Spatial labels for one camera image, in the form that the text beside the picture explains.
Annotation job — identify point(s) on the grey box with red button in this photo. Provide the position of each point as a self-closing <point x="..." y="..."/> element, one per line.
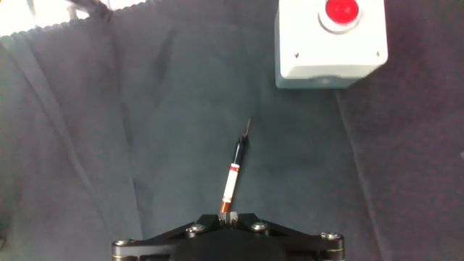
<point x="326" y="50"/>

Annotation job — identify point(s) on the black pen rack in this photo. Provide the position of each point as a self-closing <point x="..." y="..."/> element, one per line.
<point x="96" y="9"/>

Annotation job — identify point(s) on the black cloth with blue print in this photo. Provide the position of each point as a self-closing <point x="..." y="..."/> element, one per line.
<point x="108" y="145"/>

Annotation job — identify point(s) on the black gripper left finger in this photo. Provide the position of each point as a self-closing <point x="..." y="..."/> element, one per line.
<point x="152" y="244"/>

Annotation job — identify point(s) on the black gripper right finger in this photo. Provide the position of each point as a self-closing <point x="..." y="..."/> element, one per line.
<point x="308" y="246"/>

